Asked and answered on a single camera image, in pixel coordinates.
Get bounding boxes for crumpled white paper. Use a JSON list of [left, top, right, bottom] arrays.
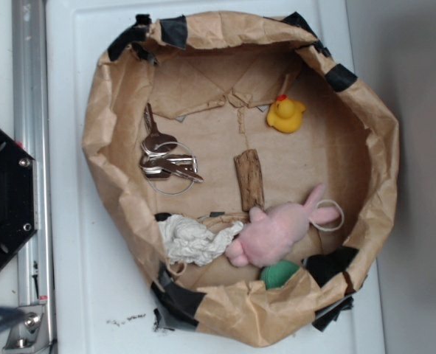
[[158, 215, 244, 266]]

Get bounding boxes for brown wooden block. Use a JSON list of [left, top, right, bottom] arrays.
[[234, 149, 265, 212]]

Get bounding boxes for brown paper bag bin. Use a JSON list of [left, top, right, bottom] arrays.
[[82, 11, 399, 347]]

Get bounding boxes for bunch of silver keys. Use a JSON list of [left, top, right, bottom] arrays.
[[139, 103, 204, 196]]

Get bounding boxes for pink plush bunny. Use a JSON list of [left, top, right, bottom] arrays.
[[225, 184, 345, 268]]

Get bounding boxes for yellow rubber duck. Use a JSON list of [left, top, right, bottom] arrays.
[[266, 94, 306, 133]]

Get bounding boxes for green ball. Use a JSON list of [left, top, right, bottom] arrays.
[[260, 260, 300, 289]]

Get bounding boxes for white plastic tray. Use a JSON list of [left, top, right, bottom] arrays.
[[44, 0, 387, 354]]

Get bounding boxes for aluminium extrusion rail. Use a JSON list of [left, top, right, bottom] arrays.
[[4, 1, 58, 353]]

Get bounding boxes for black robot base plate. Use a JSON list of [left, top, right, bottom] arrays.
[[0, 129, 37, 271]]

